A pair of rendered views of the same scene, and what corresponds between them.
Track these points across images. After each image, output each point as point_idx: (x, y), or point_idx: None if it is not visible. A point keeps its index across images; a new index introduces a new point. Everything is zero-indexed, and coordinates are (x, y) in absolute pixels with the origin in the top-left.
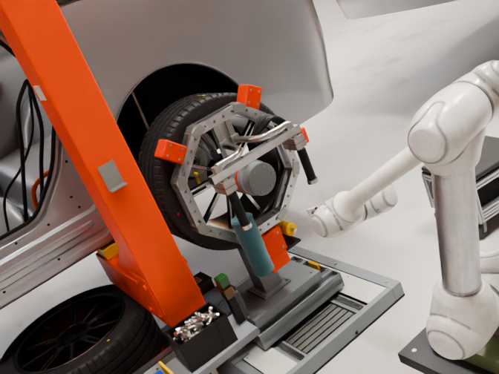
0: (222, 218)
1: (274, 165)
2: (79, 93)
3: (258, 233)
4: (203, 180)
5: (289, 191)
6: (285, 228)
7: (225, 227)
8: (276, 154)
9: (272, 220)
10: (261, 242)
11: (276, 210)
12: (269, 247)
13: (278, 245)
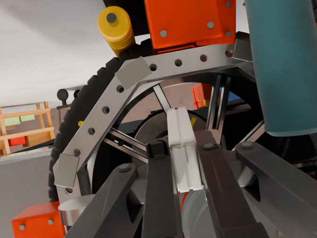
0: (196, 80)
1: (97, 162)
2: None
3: (286, 75)
4: (163, 122)
5: (97, 120)
6: (129, 30)
7: (237, 79)
8: (92, 190)
9: (166, 69)
10: (285, 45)
11: (139, 83)
12: (196, 6)
13: (167, 0)
